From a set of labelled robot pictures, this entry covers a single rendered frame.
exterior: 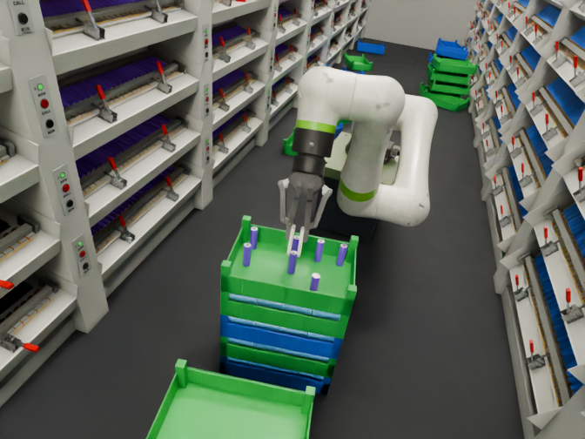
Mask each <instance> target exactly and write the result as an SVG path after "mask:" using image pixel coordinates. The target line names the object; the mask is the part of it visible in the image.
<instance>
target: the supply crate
mask: <svg viewBox="0 0 585 439"><path fill-rule="evenodd" d="M251 218H252V217H251V216H245V215H244V217H243V219H242V227H241V229H240V232H239V235H238V237H237V239H236V241H235V243H234V245H233V247H232V250H231V252H230V254H229V256H228V259H227V260H223V262H222V264H221V276H220V291H222V292H227V293H231V294H239V295H244V296H248V297H253V298H257V299H261V300H266V301H274V302H279V303H284V304H288V305H293V306H297V307H305V308H310V309H314V310H319V311H323V312H328V313H332V314H340V315H345V316H350V313H351V310H352V307H353V302H354V298H355V295H356V292H357V286H355V271H356V252H357V245H358V242H359V236H354V235H351V238H350V241H349V242H345V241H341V240H332V239H328V238H322V237H318V236H312V235H308V240H307V242H306V243H305V242H302V248H301V254H300V257H298V258H297V260H296V266H295V272H294V274H289V273H288V272H287V268H288V262H289V256H290V255H286V252H287V248H288V243H289V240H287V239H286V237H285V236H286V231H285V230H280V229H275V228H270V227H266V226H257V225H253V224H251ZM253 226H255V227H257V228H258V238H257V248H256V249H255V250H251V263H250V266H249V267H245V266H243V254H244V244H245V243H250V236H251V227H253ZM319 239H323V240H324V241H325V244H324V248H323V253H322V257H321V261H320V262H316V261H315V260H314V255H315V251H316V246H317V241H318V240H319ZM341 244H347V250H346V257H345V260H344V264H343V266H342V267H338V266H337V265H336V262H337V259H338V254H339V250H340V245H341ZM313 274H319V275H320V278H319V286H318V291H313V290H309V289H310V285H311V280H312V276H313Z"/></svg>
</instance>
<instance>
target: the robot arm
mask: <svg viewBox="0 0 585 439"><path fill-rule="evenodd" d="M297 95H298V113H297V120H296V125H295V131H294V136H293V142H292V151H293V152H297V155H295V156H294V159H293V164H292V172H291V174H290V175H289V177H288V179H284V180H280V181H279V182H278V186H279V189H280V221H281V222H283V223H285V224H286V236H285V237H286V239H287V240H289V243H288V248H287V252H286V255H290V252H291V249H292V244H293V235H294V231H295V227H296V226H295V225H293V221H294V217H295V213H296V210H297V207H298V203H299V197H300V195H305V196H307V201H306V219H305V226H303V227H301V230H300V236H299V247H298V252H297V257H300V254H301V248H302V242H305V243H306V242H307V240H308V234H309V230H310V229H312V228H317V226H318V224H319V220H320V217H321V214H322V213H323V210H324V207H325V204H326V201H327V199H328V198H329V197H330V196H331V194H332V193H333V190H332V189H329V188H328V187H327V186H326V185H325V181H324V179H323V178H324V172H325V167H326V160H325V159H324V157H326V158H330V157H331V155H332V149H333V141H334V136H335V131H336V126H337V123H338V121H340V120H341V119H344V120H350V121H353V124H352V136H351V139H350V141H349V142H348V144H347V145H346V149H345V152H346V154H347V157H346V162H345V164H344V166H343V168H342V170H341V173H340V183H339V187H338V191H337V202H338V205H339V207H340V209H341V210H342V211H343V212H344V213H346V214H348V215H351V216H355V217H363V218H372V219H377V220H384V221H388V222H392V223H394V224H398V225H401V226H417V225H419V224H420V223H421V222H423V221H424V220H425V219H426V217H427V216H428V214H429V211H430V201H429V191H428V165H429V155H430V148H431V143H432V138H433V134H434V128H435V125H436V121H437V118H438V110H437V107H436V105H435V104H434V102H433V101H432V100H430V99H429V98H423V97H418V96H413V95H407V94H405V93H404V91H403V89H402V87H401V85H400V84H399V83H398V82H397V81H396V80H395V79H393V78H390V77H387V76H374V75H363V74H356V73H352V72H348V71H341V70H337V69H334V68H330V67H326V66H318V67H314V68H312V69H311V70H309V71H307V72H306V73H305V74H304V75H303V77H302V78H301V80H300V81H299V85H298V90H297ZM393 130H395V131H400V132H401V136H400V150H399V147H398V146H394V142H391V141H389V140H390V138H391V135H392V133H393ZM397 156H400V157H399V164H398V169H397V173H396V177H395V181H394V184H393V185H392V186H389V185H382V184H381V181H382V169H383V165H385V164H386V163H388V161H390V159H394V158H396V157H397ZM289 182H290V184H291V186H292V189H293V190H294V192H295V194H294V198H293V202H292V208H291V212H290V215H289V219H288V218H287V217H286V188H287V187H288V183H289ZM321 188H322V189H323V191H322V194H323V197H322V199H321V201H320V204H319V208H318V211H317V213H316V216H315V219H314V221H313V222H312V223H310V222H311V213H312V203H313V195H315V194H316V193H317V192H318V191H319V190H320V189H321Z"/></svg>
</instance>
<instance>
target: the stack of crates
mask: <svg viewBox="0 0 585 439"><path fill-rule="evenodd" d="M175 370H176V374H175V375H174V377H173V379H172V381H171V385H170V387H169V388H168V391H167V393H166V395H165V398H164V400H163V402H162V404H161V406H160V409H159V411H158V413H157V415H156V418H155V420H154V422H153V424H152V426H151V429H150V431H149V433H148V436H147V437H146V439H308V438H309V431H310V424H311V417H312V410H313V399H314V396H315V389H316V388H315V387H310V386H306V392H305V391H300V390H296V389H292V388H284V387H280V386H276V385H272V384H267V383H263V382H256V381H251V380H247V379H243V378H238V377H234V376H230V375H222V374H219V373H214V372H210V371H205V370H202V369H197V368H189V367H187V360H182V359H178V361H177V363H176V365H175Z"/></svg>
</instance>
